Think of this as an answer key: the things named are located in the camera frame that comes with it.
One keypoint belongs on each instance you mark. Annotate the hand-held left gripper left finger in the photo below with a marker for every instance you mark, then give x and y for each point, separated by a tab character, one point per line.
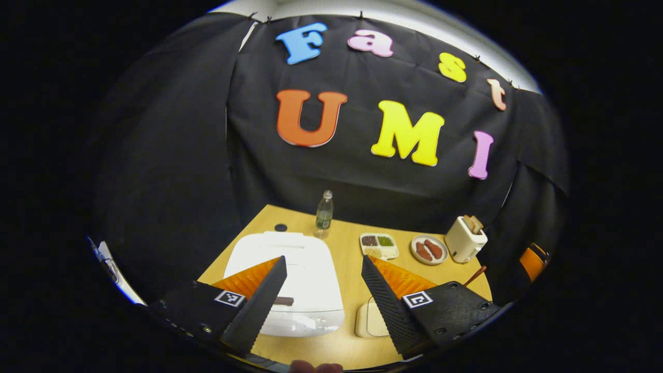
264	305

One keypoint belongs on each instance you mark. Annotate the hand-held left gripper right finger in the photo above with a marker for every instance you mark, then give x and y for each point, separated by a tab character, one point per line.
386	311

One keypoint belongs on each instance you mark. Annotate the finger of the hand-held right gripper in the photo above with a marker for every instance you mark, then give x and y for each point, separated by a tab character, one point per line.
531	264

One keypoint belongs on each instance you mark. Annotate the clear tray of rice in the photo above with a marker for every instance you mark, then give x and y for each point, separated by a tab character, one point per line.
369	324

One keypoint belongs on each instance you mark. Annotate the white rice cooker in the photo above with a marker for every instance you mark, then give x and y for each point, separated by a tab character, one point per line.
311	280

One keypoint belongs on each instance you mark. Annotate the brown wooden spoon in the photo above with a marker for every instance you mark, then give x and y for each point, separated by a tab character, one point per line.
475	275

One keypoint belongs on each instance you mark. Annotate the white sectioned grain dish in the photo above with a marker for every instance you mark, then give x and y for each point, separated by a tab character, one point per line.
379	246

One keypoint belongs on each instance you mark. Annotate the round white plate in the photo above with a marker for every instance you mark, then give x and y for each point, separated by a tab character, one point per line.
430	261

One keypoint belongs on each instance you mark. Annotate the toast slice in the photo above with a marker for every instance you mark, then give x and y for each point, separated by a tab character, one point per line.
469	224
477	223

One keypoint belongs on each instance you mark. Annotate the white toaster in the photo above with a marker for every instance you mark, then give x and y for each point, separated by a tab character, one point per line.
463	243

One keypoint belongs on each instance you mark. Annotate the clear plastic bottle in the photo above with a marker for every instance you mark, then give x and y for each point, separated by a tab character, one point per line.
324	215

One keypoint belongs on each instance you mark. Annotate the black phone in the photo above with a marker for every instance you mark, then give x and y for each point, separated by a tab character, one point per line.
110	269

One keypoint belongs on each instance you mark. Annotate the black backdrop cloth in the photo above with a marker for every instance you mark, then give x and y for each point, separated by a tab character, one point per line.
362	134

